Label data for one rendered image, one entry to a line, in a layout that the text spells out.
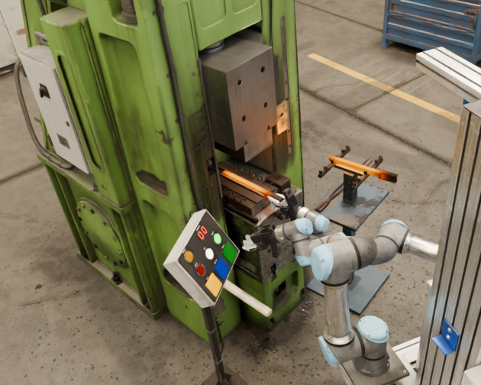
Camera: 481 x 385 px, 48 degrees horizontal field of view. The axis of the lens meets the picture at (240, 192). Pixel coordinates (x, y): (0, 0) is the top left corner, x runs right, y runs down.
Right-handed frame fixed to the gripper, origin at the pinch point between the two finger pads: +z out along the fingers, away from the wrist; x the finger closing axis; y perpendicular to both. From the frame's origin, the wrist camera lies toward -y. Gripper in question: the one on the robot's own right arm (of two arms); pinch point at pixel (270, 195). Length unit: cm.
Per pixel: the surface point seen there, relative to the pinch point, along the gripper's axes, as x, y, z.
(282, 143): 30.2, -9.1, 16.6
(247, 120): -7.8, -48.4, 2.5
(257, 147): -3.2, -31.0, 2.6
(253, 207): -10.5, 2.5, 2.6
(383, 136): 214, 100, 61
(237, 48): 3, -76, 15
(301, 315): 8, 100, -9
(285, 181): 15.7, 2.1, 3.0
